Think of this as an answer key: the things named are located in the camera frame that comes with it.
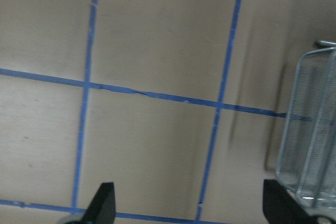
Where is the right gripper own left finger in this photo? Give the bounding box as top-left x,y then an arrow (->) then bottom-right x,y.
60,182 -> 116,224

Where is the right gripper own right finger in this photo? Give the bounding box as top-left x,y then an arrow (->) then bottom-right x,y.
262,179 -> 335,224

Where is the silver wire mesh shelf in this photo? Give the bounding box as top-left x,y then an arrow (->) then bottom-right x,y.
276,40 -> 335,209

